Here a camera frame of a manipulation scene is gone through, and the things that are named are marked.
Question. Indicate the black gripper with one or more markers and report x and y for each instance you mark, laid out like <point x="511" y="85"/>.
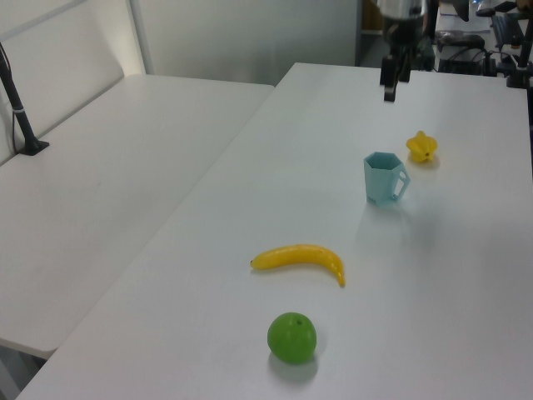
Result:
<point x="401" y="35"/>

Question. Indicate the light blue hexagonal mug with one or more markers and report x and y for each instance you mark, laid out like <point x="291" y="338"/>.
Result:
<point x="379" y="183"/>

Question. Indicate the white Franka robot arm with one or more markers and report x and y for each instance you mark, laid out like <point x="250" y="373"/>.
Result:
<point x="401" y="8"/>

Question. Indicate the wooden shelf cabinet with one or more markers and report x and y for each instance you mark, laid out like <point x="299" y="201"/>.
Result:
<point x="370" y="25"/>

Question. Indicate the black bag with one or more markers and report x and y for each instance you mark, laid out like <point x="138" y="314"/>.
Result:
<point x="460" y="40"/>

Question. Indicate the yellow plastic starfruit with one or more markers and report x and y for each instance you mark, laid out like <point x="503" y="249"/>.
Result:
<point x="421" y="146"/>

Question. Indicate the black tripod stand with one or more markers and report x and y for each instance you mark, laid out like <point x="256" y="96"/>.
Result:
<point x="520" y="62"/>

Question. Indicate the yellow plastic banana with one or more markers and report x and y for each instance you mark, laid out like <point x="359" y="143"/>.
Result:
<point x="291" y="255"/>

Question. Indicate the green plastic apple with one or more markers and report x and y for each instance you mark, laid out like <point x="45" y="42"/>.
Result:
<point x="291" y="339"/>

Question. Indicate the white partition post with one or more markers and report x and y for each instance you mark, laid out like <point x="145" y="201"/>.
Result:
<point x="139" y="37"/>

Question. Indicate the black camera stand pole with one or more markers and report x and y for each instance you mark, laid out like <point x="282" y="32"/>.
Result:
<point x="21" y="121"/>

